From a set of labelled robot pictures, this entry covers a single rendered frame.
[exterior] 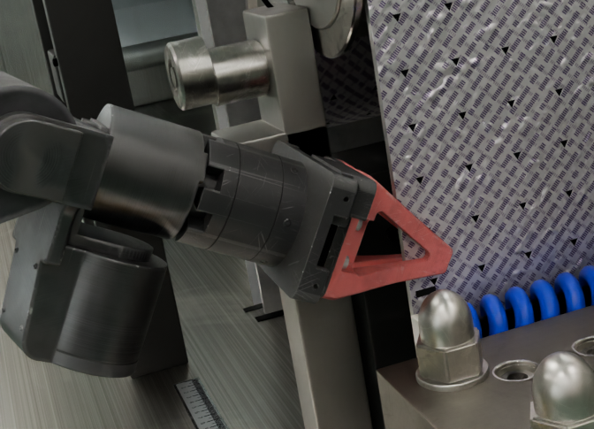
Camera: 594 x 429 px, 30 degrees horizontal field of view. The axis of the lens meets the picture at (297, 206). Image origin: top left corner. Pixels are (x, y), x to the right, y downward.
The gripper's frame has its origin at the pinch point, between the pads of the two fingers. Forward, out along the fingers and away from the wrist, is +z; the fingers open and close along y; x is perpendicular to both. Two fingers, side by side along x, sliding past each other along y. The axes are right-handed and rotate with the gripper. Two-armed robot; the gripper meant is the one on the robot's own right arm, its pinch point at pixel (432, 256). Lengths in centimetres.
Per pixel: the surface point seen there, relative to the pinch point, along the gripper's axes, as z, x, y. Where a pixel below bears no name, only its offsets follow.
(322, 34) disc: -8.2, 9.6, -5.9
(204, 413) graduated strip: -1.4, -19.9, -23.0
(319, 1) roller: -9.3, 11.2, -4.9
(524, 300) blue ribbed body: 4.4, -0.5, 3.2
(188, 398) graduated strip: -1.9, -20.1, -26.3
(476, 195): 1.2, 3.9, 0.2
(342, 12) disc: -8.9, 10.9, -1.8
